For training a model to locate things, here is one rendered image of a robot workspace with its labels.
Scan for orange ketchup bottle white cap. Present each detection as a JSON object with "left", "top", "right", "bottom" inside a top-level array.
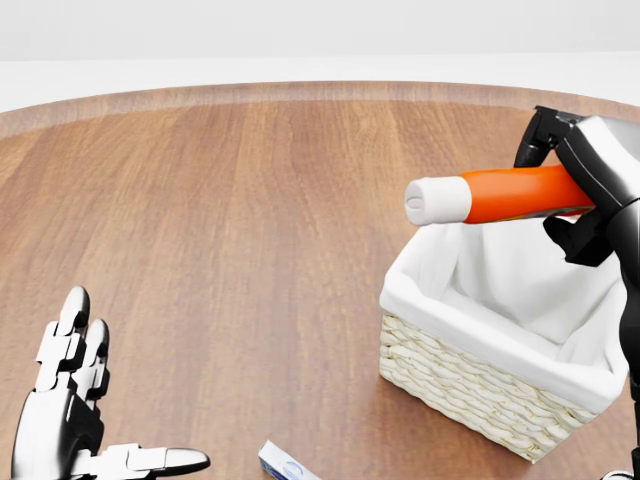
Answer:
[{"left": 403, "top": 163, "right": 597, "bottom": 227}]

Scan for white and blue box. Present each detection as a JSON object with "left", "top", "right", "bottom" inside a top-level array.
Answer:
[{"left": 257, "top": 439, "right": 322, "bottom": 480}]

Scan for white cloth basket liner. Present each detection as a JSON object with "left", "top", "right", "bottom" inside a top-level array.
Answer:
[{"left": 378, "top": 218, "right": 631, "bottom": 415}]

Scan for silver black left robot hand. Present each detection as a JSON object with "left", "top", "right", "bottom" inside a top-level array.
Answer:
[{"left": 9, "top": 285, "right": 212, "bottom": 480}]

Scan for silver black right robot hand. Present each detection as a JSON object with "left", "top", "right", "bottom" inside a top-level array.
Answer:
[{"left": 513, "top": 105, "right": 640, "bottom": 268}]

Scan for pale wicker basket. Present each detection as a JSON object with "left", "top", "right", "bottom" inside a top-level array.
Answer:
[{"left": 378, "top": 310, "right": 599, "bottom": 464}]

